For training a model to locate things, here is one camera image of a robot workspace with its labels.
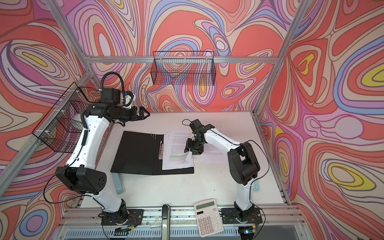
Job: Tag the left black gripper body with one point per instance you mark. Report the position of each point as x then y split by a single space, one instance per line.
125 114

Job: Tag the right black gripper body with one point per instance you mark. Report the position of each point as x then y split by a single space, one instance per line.
195 146

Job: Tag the printed paper sheet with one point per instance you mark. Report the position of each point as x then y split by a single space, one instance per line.
175 142
211 155

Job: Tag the metal folder lever clip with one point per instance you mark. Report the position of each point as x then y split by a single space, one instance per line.
161 150

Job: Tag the blue clip folder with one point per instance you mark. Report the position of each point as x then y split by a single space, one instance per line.
139 154

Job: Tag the paper sheet with green highlight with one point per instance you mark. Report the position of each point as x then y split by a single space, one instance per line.
179 161

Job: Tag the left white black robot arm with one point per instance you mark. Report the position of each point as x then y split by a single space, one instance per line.
80 174

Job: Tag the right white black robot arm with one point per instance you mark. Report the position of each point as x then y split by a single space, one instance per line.
243 163

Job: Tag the teal calculator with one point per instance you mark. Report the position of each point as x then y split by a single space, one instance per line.
256 186

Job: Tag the white desktop calculator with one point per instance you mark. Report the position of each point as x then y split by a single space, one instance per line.
208 218

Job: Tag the black wire basket back wall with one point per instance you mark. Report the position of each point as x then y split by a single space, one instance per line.
188 68

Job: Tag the black wire basket wall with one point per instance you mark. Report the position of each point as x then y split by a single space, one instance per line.
188 68
61 127

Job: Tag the black wire basket left wall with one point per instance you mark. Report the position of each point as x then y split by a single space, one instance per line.
61 127

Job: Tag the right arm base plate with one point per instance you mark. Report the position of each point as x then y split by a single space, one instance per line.
237 216

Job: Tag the black centre post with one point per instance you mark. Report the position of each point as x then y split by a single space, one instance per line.
166 217

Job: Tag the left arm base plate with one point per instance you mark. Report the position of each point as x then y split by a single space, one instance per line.
132 219

